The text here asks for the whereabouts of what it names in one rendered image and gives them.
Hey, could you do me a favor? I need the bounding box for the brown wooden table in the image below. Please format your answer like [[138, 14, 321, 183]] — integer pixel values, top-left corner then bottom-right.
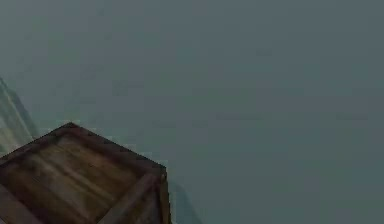
[[0, 121, 172, 224]]

